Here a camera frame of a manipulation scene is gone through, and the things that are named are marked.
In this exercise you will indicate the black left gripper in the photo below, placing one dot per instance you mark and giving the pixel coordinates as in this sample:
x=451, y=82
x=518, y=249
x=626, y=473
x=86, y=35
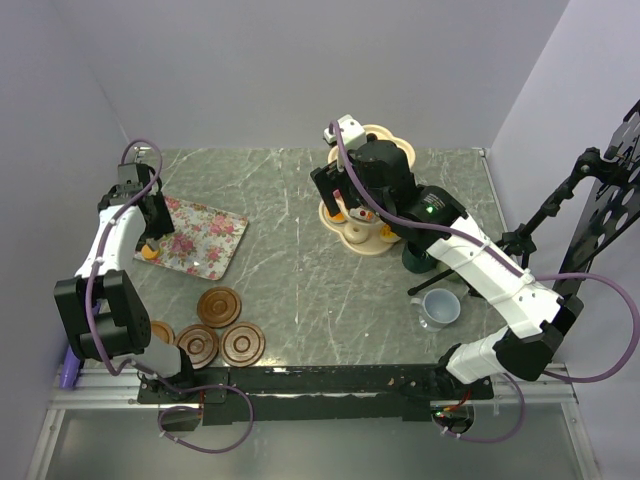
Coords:
x=163, y=225

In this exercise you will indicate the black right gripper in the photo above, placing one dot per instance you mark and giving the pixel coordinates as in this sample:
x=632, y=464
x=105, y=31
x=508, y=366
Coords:
x=328, y=180

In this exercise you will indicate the white toy cake slice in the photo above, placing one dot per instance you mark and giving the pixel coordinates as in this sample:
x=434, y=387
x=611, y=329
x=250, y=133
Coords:
x=363, y=215

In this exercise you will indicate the cream toy donut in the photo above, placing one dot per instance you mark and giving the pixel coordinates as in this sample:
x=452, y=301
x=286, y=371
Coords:
x=356, y=234

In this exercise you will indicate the orange toy tart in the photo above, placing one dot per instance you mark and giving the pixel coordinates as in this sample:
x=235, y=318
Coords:
x=149, y=253

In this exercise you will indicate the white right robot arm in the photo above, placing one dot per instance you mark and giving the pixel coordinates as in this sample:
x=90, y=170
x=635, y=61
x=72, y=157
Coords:
x=536, y=317

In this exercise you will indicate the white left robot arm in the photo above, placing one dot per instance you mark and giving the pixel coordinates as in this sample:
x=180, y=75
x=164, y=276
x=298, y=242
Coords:
x=103, y=316

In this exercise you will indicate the cream three-tier cake stand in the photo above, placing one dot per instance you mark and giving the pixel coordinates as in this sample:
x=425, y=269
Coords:
x=381, y=239

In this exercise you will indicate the floral serving tray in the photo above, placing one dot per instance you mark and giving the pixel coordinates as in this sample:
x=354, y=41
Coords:
x=204, y=241

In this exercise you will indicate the dark green teacup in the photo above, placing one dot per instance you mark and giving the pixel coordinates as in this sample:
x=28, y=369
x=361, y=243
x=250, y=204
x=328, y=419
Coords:
x=416, y=260

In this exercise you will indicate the brown wooden coaster upper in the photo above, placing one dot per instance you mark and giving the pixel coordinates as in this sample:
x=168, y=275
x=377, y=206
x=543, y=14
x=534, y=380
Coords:
x=219, y=307

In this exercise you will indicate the brown wooden coaster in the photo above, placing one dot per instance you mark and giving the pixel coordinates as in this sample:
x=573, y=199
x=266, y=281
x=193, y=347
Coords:
x=242, y=345
x=163, y=331
x=219, y=307
x=201, y=344

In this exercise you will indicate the brown wooden coaster far left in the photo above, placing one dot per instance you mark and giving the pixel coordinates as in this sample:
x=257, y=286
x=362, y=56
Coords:
x=163, y=331

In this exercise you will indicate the light blue mug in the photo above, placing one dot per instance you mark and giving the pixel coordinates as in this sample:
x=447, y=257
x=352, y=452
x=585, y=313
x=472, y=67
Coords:
x=436, y=309

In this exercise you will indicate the black tripod stand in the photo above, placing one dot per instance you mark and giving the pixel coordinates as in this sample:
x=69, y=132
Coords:
x=519, y=242

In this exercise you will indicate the brown wooden coaster middle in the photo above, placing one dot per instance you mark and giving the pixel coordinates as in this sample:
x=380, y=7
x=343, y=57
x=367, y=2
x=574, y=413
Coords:
x=201, y=344

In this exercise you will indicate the brown wooden coaster right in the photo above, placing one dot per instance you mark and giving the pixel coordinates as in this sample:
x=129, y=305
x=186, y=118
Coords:
x=242, y=345

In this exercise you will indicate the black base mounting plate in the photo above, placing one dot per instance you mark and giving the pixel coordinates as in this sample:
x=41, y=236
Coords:
x=405, y=391

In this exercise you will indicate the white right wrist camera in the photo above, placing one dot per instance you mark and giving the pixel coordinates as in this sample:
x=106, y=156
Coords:
x=352, y=132

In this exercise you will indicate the purple handle tool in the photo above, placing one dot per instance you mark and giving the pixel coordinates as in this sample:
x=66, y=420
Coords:
x=69, y=371

